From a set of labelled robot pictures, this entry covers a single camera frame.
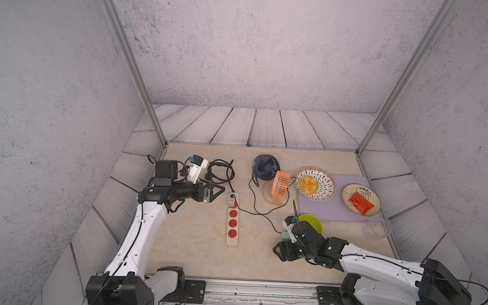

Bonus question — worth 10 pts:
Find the green usb power adapter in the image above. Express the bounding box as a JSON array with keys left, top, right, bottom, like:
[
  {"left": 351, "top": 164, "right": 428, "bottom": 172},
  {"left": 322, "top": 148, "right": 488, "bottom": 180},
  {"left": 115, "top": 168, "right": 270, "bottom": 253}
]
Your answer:
[{"left": 281, "top": 231, "right": 291, "bottom": 242}]

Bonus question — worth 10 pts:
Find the orange desk fan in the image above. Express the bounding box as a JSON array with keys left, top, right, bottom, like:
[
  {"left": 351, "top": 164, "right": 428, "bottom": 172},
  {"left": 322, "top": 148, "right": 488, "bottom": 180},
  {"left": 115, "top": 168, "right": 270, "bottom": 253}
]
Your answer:
[{"left": 261, "top": 171, "right": 291, "bottom": 207}]

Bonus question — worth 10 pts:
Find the black orange fan cable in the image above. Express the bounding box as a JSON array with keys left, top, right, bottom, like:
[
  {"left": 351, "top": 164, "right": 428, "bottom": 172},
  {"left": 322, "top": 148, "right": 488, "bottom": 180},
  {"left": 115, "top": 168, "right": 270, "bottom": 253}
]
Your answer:
[{"left": 234, "top": 174, "right": 296, "bottom": 218}]

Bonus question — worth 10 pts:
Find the white red power strip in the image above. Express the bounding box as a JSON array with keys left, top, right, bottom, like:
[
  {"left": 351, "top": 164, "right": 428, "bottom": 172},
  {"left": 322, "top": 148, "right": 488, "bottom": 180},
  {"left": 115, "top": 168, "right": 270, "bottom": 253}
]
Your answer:
[{"left": 226, "top": 193, "right": 240, "bottom": 247}]

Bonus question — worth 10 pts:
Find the pink usb power adapter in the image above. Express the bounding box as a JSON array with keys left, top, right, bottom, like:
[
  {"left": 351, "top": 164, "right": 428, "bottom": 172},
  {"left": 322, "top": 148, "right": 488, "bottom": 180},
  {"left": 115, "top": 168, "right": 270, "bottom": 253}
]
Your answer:
[{"left": 228, "top": 194, "right": 237, "bottom": 208}]

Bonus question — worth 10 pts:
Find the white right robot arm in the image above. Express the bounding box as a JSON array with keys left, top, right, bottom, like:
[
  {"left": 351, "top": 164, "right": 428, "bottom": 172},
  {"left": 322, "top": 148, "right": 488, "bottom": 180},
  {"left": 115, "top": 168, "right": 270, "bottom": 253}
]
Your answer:
[{"left": 273, "top": 216, "right": 473, "bottom": 305}]

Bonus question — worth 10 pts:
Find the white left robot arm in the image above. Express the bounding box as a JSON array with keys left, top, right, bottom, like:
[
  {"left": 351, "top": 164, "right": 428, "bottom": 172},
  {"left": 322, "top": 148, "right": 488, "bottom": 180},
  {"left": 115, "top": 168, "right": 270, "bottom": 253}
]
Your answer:
[{"left": 85, "top": 155, "right": 225, "bottom": 305}]

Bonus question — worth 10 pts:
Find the dark blue desk fan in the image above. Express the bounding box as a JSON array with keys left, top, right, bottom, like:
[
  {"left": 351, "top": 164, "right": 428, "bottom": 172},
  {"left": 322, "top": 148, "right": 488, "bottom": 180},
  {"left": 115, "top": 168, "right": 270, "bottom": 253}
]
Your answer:
[{"left": 251, "top": 154, "right": 281, "bottom": 187}]

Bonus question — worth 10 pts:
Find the green plastic bowl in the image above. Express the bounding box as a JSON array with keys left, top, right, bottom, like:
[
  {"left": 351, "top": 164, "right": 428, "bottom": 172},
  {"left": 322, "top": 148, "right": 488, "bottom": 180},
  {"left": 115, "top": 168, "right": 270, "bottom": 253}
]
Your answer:
[{"left": 298, "top": 214, "right": 324, "bottom": 235}]

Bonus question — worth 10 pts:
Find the purple tray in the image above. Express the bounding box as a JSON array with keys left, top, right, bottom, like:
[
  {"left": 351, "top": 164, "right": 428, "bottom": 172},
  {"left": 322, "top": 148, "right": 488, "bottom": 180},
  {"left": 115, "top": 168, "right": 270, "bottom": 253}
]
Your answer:
[{"left": 297, "top": 174, "right": 382, "bottom": 223}]

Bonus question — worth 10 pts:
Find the patterned ceramic plate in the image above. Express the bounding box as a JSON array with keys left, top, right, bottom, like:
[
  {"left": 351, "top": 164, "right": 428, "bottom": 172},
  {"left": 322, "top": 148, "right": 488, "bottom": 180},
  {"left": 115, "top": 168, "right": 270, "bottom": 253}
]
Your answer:
[{"left": 295, "top": 167, "right": 337, "bottom": 202}]

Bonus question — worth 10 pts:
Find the yellow bread bun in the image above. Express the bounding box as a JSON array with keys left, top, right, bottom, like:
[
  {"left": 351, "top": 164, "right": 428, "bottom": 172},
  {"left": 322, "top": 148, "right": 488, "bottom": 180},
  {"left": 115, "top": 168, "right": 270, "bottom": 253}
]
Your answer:
[{"left": 300, "top": 175, "right": 319, "bottom": 196}]

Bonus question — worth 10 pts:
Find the beige small plate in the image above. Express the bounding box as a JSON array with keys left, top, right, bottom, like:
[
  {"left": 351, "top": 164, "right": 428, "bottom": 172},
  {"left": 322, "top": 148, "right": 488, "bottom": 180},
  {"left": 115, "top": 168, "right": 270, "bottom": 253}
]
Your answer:
[{"left": 341, "top": 184, "right": 381, "bottom": 217}]

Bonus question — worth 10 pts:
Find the red snack packet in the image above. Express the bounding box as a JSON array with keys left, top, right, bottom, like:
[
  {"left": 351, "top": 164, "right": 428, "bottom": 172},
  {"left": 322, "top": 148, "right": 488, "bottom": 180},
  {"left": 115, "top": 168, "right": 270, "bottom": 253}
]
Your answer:
[{"left": 349, "top": 192, "right": 374, "bottom": 215}]

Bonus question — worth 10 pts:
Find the clear drinking glass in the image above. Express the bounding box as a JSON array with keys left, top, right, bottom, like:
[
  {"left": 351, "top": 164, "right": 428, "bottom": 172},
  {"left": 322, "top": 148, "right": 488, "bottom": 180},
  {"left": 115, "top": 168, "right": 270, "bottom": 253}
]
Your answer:
[{"left": 362, "top": 219, "right": 392, "bottom": 242}]

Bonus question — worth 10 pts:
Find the black power strip cable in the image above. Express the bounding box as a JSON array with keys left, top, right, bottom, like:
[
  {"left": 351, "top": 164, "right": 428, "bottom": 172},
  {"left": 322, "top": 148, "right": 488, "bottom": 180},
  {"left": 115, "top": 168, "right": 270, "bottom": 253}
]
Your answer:
[{"left": 203, "top": 157, "right": 237, "bottom": 193}]

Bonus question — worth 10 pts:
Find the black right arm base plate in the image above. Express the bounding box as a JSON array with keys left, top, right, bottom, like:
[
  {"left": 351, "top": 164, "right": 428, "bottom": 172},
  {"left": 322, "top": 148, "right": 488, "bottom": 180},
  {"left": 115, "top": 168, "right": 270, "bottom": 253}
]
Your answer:
[{"left": 316, "top": 274, "right": 364, "bottom": 305}]

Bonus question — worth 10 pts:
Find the black blue fan cable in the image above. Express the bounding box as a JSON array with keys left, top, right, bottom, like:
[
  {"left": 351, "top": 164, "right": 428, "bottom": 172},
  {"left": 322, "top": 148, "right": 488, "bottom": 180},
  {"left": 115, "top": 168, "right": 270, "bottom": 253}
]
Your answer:
[{"left": 245, "top": 175, "right": 287, "bottom": 235}]

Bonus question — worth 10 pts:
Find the aluminium mounting rail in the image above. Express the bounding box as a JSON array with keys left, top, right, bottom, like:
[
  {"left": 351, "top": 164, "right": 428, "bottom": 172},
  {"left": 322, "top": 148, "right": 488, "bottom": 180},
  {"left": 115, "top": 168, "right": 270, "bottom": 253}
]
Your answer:
[{"left": 79, "top": 270, "right": 445, "bottom": 305}]

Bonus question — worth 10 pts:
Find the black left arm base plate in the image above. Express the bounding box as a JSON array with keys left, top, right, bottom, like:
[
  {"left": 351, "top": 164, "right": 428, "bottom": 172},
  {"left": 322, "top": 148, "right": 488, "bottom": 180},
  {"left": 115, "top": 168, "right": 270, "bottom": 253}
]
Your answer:
[{"left": 162, "top": 279, "right": 206, "bottom": 305}]

